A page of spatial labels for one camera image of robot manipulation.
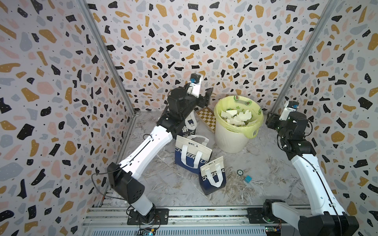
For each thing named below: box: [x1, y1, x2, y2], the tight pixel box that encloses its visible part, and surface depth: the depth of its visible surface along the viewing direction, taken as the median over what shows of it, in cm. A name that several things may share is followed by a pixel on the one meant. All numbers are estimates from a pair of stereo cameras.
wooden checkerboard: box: [195, 106, 217, 134], surface depth 119 cm
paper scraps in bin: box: [220, 109, 252, 127], surface depth 92 cm
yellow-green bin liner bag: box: [213, 95, 265, 139], surface depth 90 cm
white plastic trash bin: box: [214, 119, 250, 153], surface depth 91 cm
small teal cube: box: [244, 175, 253, 184], surface depth 87 cm
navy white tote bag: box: [174, 134, 213, 175], surface depth 75 cm
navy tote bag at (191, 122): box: [181, 110, 198, 137], surface depth 96 cm
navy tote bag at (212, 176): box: [198, 156, 227, 196], surface depth 73 cm
